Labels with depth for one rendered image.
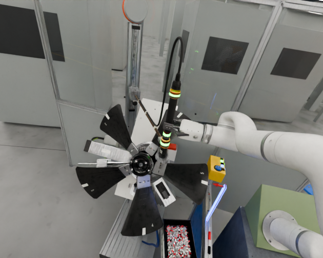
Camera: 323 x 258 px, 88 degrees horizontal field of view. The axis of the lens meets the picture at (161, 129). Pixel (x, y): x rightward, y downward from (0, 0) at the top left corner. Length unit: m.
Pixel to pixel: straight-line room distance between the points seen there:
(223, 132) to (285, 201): 0.61
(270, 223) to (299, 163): 0.73
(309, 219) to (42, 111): 3.35
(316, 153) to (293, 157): 0.04
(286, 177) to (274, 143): 1.51
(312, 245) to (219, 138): 0.53
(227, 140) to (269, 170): 1.22
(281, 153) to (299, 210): 0.78
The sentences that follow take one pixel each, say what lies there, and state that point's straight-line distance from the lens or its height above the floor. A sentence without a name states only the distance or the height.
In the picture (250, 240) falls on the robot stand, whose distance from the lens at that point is 1.18.
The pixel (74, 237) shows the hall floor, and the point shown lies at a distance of 2.08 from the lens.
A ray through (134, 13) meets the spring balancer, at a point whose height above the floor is 1.85.
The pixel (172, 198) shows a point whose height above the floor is 1.01.
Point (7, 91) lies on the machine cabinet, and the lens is 3.45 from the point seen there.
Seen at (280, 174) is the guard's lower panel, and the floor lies 0.80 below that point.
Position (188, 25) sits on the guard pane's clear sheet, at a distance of 1.36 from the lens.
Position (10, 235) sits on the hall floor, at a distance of 2.29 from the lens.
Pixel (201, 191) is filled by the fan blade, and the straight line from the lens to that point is 0.91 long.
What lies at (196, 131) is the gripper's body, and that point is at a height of 1.49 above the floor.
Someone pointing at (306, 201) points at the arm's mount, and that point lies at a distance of 1.27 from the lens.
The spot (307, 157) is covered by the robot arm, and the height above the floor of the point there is 1.66.
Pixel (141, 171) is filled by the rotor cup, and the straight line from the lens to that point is 0.88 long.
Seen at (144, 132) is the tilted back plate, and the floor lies 1.18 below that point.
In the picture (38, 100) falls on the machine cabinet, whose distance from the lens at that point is 3.24.
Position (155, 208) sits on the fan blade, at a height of 1.00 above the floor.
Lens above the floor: 1.85
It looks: 33 degrees down
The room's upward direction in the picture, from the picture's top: 10 degrees clockwise
